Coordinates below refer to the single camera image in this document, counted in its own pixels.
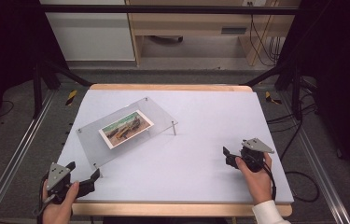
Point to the black overhead metal bar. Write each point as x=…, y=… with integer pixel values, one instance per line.
x=169, y=9

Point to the light wooden desk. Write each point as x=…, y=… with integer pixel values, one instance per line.
x=191, y=23

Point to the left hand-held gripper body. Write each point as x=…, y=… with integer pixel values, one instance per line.
x=57, y=175

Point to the aluminium floor rail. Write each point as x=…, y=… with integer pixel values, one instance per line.
x=14, y=158
x=315, y=158

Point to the yellow clamp left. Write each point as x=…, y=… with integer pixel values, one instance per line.
x=71, y=97

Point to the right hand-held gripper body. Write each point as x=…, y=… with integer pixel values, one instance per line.
x=253, y=155

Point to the person's left hand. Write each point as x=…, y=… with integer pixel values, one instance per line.
x=57, y=213

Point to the yellow clamp right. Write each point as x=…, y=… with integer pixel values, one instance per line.
x=269, y=97

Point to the person's right hand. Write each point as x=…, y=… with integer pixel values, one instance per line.
x=258, y=185

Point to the yellow clamp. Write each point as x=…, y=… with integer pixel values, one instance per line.
x=269, y=97
x=71, y=97

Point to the black metal stand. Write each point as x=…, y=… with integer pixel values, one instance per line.
x=37, y=90
x=296, y=93

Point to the clear acrylic photo frame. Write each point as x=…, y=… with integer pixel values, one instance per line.
x=158, y=113

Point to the landscape photo card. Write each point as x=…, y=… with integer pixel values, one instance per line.
x=126, y=129

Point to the white cabinet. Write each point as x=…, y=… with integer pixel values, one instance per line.
x=91, y=34

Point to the wooden table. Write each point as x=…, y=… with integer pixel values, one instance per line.
x=169, y=210

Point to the black curtain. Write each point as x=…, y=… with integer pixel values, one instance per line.
x=343, y=77
x=4, y=56

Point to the white table mat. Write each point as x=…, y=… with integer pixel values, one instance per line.
x=194, y=161

